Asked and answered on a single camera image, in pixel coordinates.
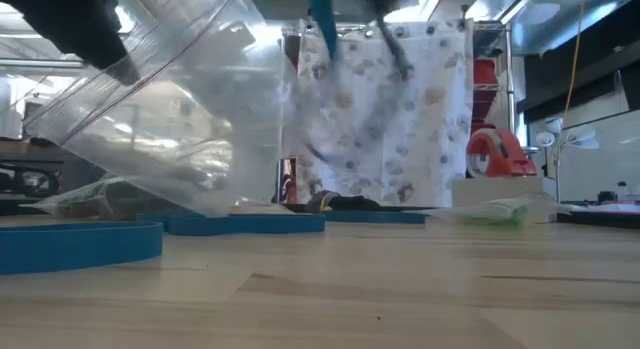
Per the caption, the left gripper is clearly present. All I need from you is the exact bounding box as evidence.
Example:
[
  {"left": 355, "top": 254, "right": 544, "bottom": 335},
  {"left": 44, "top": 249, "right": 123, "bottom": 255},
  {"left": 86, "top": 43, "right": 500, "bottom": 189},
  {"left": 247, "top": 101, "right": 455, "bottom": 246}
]
[{"left": 0, "top": 0, "right": 141, "bottom": 87}]

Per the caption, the wide blue rubber band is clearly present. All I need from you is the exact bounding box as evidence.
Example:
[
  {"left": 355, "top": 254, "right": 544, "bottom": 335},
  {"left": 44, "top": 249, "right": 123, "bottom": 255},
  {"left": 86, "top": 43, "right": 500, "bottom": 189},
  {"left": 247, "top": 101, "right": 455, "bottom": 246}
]
[
  {"left": 302, "top": 0, "right": 417, "bottom": 168},
  {"left": 0, "top": 220, "right": 165, "bottom": 276},
  {"left": 135, "top": 210, "right": 327, "bottom": 237}
]

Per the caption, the green rubber band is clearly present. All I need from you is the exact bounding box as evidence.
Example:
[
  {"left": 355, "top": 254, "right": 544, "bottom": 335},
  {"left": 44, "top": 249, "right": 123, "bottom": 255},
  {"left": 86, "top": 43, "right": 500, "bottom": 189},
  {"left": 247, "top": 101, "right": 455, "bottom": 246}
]
[{"left": 455, "top": 203, "right": 530, "bottom": 228}]

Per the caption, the white floral cloth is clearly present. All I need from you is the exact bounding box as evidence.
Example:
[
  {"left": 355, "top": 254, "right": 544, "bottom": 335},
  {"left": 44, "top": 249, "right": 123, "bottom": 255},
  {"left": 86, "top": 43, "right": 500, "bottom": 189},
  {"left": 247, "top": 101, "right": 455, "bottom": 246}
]
[{"left": 297, "top": 19, "right": 475, "bottom": 209}]

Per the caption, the red plastic bin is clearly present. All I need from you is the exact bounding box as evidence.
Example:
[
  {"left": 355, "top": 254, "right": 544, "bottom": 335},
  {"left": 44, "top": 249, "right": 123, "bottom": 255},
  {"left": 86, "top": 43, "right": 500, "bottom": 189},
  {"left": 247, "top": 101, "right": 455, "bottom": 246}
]
[
  {"left": 282, "top": 157, "right": 300, "bottom": 205},
  {"left": 473, "top": 58, "right": 499, "bottom": 116}
]

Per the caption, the bicycle wheel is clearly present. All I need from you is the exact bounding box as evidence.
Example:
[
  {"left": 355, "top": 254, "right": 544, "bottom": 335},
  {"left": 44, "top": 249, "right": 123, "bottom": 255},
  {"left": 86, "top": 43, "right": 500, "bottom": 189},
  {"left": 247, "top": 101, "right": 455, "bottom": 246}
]
[{"left": 0, "top": 163, "right": 64, "bottom": 199}]

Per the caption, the red tape dispenser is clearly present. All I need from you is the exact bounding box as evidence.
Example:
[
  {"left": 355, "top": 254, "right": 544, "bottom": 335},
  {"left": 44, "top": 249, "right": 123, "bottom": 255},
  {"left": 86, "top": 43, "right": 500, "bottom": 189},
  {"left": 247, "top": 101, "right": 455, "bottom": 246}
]
[{"left": 465, "top": 128, "right": 539, "bottom": 179}]

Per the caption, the black and gray glove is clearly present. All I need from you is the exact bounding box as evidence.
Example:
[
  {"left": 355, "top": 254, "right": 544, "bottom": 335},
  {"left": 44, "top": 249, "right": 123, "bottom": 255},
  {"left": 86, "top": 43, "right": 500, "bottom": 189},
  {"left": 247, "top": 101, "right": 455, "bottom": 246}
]
[{"left": 305, "top": 189, "right": 383, "bottom": 213}]

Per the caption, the white floor lamp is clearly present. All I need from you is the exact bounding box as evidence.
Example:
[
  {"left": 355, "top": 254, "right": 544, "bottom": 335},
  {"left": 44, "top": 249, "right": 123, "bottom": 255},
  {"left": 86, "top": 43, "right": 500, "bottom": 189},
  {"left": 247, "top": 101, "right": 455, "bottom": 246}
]
[{"left": 534, "top": 116, "right": 601, "bottom": 194}]

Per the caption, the pink and white flat object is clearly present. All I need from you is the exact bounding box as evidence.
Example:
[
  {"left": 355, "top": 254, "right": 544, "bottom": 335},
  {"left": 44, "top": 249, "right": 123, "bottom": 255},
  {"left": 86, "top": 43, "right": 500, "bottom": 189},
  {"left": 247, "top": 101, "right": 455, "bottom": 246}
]
[{"left": 574, "top": 201, "right": 640, "bottom": 214}]

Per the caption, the yellow cable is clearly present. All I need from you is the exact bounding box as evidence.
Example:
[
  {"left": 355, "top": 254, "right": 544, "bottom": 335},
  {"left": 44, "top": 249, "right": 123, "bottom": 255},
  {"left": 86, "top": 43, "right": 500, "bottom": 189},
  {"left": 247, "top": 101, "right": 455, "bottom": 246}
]
[{"left": 563, "top": 0, "right": 587, "bottom": 121}]

